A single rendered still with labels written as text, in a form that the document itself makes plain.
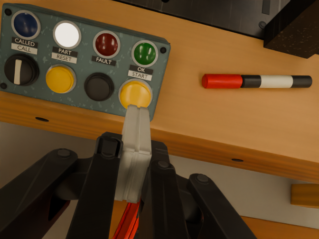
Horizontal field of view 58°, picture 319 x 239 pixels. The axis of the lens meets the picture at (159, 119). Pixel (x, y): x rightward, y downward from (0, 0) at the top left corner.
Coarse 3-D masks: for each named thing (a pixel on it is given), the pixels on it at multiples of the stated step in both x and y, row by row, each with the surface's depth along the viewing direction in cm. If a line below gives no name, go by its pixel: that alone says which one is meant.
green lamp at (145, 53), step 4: (140, 44) 26; (144, 44) 26; (148, 44) 26; (136, 48) 26; (140, 48) 26; (144, 48) 26; (148, 48) 26; (152, 48) 26; (136, 52) 26; (140, 52) 26; (144, 52) 26; (148, 52) 26; (152, 52) 26; (136, 56) 26; (140, 56) 26; (144, 56) 26; (148, 56) 26; (152, 56) 26; (136, 60) 26; (140, 60) 26; (144, 60) 26; (148, 60) 26; (152, 60) 26; (144, 64) 26
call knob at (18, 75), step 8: (16, 56) 25; (8, 64) 25; (16, 64) 25; (24, 64) 25; (32, 64) 26; (8, 72) 25; (16, 72) 25; (24, 72) 25; (32, 72) 26; (16, 80) 25; (24, 80) 25; (32, 80) 26
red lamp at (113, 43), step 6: (102, 36) 25; (108, 36) 25; (96, 42) 26; (102, 42) 25; (108, 42) 25; (114, 42) 26; (96, 48) 26; (102, 48) 26; (108, 48) 26; (114, 48) 26; (102, 54) 26; (108, 54) 26
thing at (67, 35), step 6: (60, 24) 25; (66, 24) 25; (60, 30) 25; (66, 30) 25; (72, 30) 25; (60, 36) 25; (66, 36) 25; (72, 36) 25; (78, 36) 25; (60, 42) 25; (66, 42) 25; (72, 42) 25
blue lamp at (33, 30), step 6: (18, 18) 24; (24, 18) 24; (30, 18) 24; (18, 24) 25; (24, 24) 24; (30, 24) 25; (36, 24) 25; (18, 30) 25; (24, 30) 25; (30, 30) 25; (36, 30) 25; (24, 36) 25; (30, 36) 25
